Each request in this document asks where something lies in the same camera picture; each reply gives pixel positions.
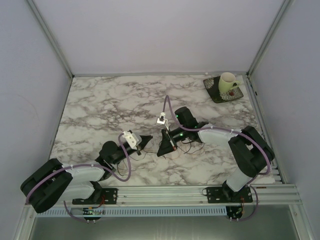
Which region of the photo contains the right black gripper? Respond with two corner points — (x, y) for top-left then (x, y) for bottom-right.
(157, 124), (188, 157)

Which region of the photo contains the dark brown wire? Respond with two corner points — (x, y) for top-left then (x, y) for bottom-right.
(114, 139), (208, 177)

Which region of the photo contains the yellow wire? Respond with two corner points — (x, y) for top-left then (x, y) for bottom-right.
(144, 149), (186, 161)

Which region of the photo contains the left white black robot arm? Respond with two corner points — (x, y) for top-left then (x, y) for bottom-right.
(20, 131), (153, 213)

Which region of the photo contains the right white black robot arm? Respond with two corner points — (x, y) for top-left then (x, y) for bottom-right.
(156, 106), (275, 202)

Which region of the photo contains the black floral square plate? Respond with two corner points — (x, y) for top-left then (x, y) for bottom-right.
(202, 76), (245, 104)

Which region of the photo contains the light green mug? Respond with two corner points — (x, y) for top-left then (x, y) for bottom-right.
(218, 72), (241, 93)

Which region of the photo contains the right black circuit board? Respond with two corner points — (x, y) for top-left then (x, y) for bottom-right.
(226, 205), (246, 222)

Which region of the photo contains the left green circuit board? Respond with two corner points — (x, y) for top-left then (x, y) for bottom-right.
(82, 207), (105, 216)

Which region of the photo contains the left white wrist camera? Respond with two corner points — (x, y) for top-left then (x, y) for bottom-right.
(122, 131), (142, 150)

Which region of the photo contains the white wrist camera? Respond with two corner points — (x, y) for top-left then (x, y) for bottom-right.
(122, 131), (142, 150)
(156, 112), (169, 131)

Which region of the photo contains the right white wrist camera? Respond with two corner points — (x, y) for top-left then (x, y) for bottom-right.
(156, 112), (169, 131)

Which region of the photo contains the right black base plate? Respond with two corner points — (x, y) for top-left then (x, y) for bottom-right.
(204, 186), (253, 204)

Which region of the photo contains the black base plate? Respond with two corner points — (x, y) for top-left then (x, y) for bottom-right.
(72, 188), (118, 205)
(204, 186), (253, 204)

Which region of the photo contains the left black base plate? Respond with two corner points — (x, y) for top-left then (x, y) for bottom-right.
(72, 188), (118, 205)

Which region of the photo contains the blue slotted cable duct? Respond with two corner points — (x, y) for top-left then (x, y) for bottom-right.
(37, 206), (227, 218)

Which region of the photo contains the aluminium front rail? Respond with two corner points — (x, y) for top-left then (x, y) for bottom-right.
(24, 183), (305, 208)

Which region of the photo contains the left aluminium frame post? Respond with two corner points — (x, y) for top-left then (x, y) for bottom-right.
(25, 0), (74, 80)

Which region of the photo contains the aluminium frame post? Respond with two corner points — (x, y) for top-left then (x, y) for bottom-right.
(246, 0), (294, 78)
(25, 0), (74, 80)

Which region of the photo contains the right aluminium frame post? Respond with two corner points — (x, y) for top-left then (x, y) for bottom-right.
(246, 0), (294, 78)

